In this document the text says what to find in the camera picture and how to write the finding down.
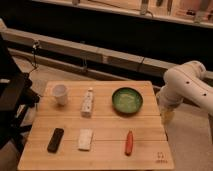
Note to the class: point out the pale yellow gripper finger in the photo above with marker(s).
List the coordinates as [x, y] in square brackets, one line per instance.
[167, 117]

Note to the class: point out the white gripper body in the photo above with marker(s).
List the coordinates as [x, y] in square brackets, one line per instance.
[167, 99]

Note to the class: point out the black remote control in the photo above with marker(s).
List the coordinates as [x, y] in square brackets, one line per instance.
[55, 140]

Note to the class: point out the green ceramic bowl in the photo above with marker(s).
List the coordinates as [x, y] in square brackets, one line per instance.
[127, 100]

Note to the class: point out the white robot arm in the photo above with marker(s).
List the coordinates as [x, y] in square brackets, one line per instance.
[184, 82]

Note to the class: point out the white plastic cup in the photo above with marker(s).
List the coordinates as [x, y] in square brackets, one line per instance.
[60, 93]

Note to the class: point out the white rectangular sponge block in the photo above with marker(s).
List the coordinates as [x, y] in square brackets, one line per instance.
[85, 139]

